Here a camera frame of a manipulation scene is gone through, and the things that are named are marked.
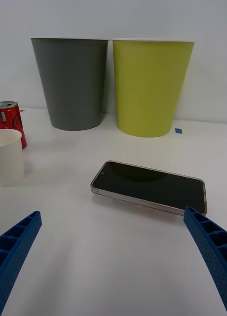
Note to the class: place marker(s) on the grey plastic waste bin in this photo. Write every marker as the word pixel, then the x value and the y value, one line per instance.
pixel 71 86

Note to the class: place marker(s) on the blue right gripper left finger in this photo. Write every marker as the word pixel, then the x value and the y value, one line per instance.
pixel 12 254

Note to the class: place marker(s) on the black smartphone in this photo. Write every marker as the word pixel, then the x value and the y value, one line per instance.
pixel 150 186

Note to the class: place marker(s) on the white paper cup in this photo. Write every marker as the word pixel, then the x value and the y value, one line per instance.
pixel 7 160

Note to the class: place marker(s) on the yellow-green plastic waste bin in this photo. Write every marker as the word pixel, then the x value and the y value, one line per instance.
pixel 150 89

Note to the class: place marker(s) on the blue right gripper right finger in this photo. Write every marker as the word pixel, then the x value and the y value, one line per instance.
pixel 212 247

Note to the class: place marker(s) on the red drink can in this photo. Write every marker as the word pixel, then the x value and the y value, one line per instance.
pixel 12 118

